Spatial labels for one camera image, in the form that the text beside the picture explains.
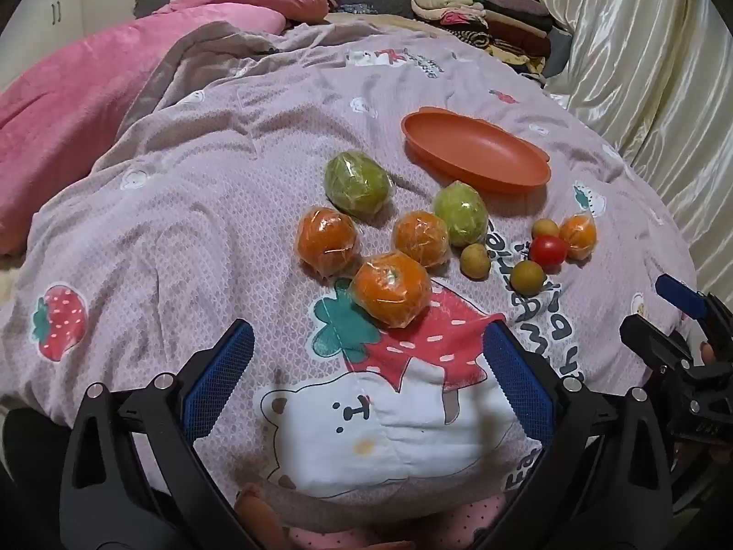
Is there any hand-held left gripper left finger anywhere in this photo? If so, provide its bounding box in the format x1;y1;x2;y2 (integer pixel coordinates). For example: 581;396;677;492
60;318;256;550

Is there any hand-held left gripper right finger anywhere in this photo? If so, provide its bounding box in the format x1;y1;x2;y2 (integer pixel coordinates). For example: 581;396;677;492
482;319;673;550

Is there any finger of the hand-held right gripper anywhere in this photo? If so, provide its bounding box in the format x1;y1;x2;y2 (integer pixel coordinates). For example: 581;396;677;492
619;313;714;382
656;274;733;345

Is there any small orange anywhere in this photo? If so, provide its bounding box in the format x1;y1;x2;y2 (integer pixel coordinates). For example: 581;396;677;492
558;214;597;261

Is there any red tomato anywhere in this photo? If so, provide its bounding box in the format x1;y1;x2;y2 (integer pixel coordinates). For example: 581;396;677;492
528;235;569;268

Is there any large orange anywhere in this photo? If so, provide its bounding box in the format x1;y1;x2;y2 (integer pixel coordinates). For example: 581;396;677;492
350;252;432;330

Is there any orange bear-shaped plate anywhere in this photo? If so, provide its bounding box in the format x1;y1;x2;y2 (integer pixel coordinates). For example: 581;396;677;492
401;106;552;194

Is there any large green fruit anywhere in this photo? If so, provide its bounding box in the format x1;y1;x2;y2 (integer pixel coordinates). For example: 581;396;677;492
324;150;393;220

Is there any strawberry printed pink quilt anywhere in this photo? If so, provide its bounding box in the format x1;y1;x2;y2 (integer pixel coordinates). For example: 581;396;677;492
0;22;696;528

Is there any cream satin curtain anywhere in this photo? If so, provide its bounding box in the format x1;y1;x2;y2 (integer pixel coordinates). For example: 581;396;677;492
538;0;733;310

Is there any pink fleece blanket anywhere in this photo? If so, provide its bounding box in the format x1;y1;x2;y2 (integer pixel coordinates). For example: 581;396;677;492
0;0;330;256

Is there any stack of folded clothes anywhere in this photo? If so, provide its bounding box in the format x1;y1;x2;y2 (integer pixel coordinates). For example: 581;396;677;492
409;0;574;78

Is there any beige bed sheet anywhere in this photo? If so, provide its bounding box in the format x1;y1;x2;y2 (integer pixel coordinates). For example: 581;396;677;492
326;11;436;35

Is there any white wardrobe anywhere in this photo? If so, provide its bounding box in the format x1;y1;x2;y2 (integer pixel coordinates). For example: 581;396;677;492
0;0;87;87

